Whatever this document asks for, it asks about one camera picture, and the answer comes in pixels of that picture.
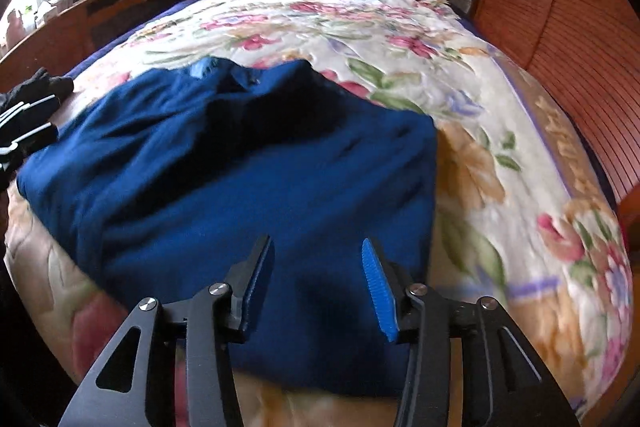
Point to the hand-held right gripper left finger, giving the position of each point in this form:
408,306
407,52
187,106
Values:
253,287

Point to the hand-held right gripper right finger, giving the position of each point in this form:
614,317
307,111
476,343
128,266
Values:
377,292

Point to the blue suit jacket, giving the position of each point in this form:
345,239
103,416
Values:
240,187

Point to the black clothes pile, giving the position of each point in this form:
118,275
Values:
35,112

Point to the floral blanket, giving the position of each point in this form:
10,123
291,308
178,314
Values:
400,57

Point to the wooden desk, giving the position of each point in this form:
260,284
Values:
65,32

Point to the wooden slatted wardrobe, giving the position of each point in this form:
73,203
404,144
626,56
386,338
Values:
575,7

